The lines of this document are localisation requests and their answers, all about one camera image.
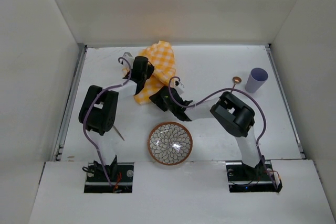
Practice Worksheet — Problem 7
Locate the yellow white checkered cloth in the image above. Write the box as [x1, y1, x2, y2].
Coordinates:
[122, 41, 176, 105]

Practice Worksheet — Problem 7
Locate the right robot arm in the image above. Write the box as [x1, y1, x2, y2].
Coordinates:
[149, 86, 267, 169]

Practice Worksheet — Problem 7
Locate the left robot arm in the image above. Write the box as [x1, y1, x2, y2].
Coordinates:
[78, 52, 154, 178]

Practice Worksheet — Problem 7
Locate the patterned ceramic bowl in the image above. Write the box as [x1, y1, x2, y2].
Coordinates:
[147, 122, 193, 166]

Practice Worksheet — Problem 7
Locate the copper fork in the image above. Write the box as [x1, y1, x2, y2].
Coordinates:
[113, 126, 125, 141]

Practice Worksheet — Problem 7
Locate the copper spoon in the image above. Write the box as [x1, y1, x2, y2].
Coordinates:
[232, 76, 242, 89]

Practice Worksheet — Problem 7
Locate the lilac plastic cup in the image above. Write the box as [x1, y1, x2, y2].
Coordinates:
[245, 68, 268, 93]

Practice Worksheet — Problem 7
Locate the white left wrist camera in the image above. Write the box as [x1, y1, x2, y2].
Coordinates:
[120, 52, 134, 68]

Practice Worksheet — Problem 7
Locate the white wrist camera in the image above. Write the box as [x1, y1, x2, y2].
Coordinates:
[175, 81, 184, 89]
[120, 52, 134, 68]

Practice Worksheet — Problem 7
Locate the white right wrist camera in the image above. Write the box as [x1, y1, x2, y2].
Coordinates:
[175, 81, 184, 89]

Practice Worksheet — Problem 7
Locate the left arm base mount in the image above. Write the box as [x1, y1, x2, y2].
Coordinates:
[82, 162, 134, 194]

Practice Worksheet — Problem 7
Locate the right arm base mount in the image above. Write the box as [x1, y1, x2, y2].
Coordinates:
[226, 161, 283, 193]

